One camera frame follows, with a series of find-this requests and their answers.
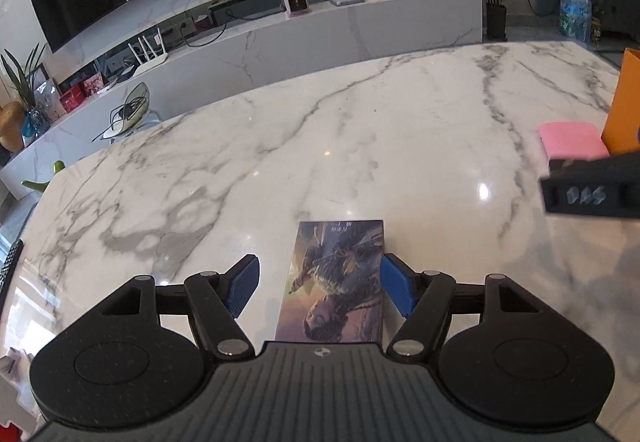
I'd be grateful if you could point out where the pink card wallet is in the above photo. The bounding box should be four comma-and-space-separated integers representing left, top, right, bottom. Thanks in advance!
538, 121, 610, 160

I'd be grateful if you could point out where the illustrated card box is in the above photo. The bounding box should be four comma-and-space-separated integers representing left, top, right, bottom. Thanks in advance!
276, 220, 384, 344

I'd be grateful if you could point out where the orange cardboard box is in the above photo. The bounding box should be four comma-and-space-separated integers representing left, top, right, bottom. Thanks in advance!
601, 48, 640, 155

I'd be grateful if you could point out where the blue water jug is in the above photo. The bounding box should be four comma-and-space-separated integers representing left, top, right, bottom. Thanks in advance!
559, 0, 592, 43

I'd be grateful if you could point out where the small desk fan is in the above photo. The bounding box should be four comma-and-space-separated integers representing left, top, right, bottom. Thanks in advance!
92, 82, 162, 144

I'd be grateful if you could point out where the white wifi router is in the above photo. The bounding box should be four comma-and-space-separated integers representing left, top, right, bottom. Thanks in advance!
127, 28, 168, 77

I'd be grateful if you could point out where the plant in blue vase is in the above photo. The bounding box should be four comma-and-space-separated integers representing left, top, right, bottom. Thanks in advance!
1, 43, 51, 139

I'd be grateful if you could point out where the brown round vase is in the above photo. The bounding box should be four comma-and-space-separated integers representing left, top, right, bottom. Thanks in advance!
0, 101, 25, 153

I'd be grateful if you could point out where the white marble tv console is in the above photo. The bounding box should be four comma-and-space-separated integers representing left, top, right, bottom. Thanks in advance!
1, 0, 483, 199

